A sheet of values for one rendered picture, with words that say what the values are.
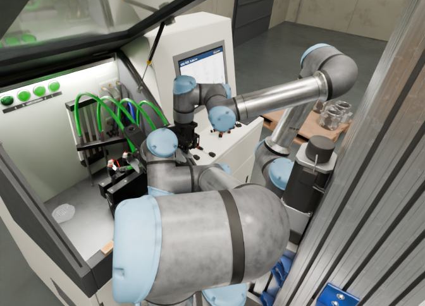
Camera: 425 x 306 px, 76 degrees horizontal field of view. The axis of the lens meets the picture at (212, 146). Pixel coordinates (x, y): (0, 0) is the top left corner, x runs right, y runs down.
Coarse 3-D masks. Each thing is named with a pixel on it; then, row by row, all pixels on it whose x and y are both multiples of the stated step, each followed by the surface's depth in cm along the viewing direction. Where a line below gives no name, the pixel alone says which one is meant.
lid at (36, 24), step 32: (0, 0) 41; (32, 0) 50; (64, 0) 55; (96, 0) 62; (128, 0) 71; (160, 0) 82; (192, 0) 92; (0, 32) 55; (32, 32) 68; (64, 32) 79; (96, 32) 93; (128, 32) 115; (0, 64) 84; (32, 64) 98
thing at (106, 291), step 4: (112, 280) 111; (108, 284) 110; (112, 284) 113; (104, 288) 109; (108, 288) 112; (96, 292) 106; (100, 292) 108; (104, 292) 110; (108, 292) 113; (112, 292) 115; (96, 296) 108; (100, 296) 109; (104, 296) 112; (108, 296) 114; (112, 296) 117; (100, 300) 110; (104, 300) 113; (108, 300) 116; (112, 300) 118; (100, 304) 111; (104, 304) 114; (108, 304) 117; (112, 304) 120; (116, 304) 123; (120, 304) 126; (124, 304) 129; (128, 304) 133; (132, 304) 136
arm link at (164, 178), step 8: (168, 160) 70; (152, 168) 69; (160, 168) 69; (168, 168) 70; (176, 168) 71; (184, 168) 71; (152, 176) 69; (160, 176) 68; (168, 176) 69; (176, 176) 69; (184, 176) 70; (152, 184) 69; (160, 184) 68; (168, 184) 69; (176, 184) 69; (184, 184) 69; (152, 192) 68; (160, 192) 68; (168, 192) 68; (176, 192) 70; (184, 192) 71
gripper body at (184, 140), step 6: (174, 120) 96; (180, 126) 95; (186, 126) 95; (192, 126) 94; (180, 132) 99; (186, 132) 97; (192, 132) 97; (180, 138) 98; (186, 138) 98; (192, 138) 98; (180, 144) 101; (186, 144) 97; (192, 144) 101; (198, 144) 103; (186, 150) 101
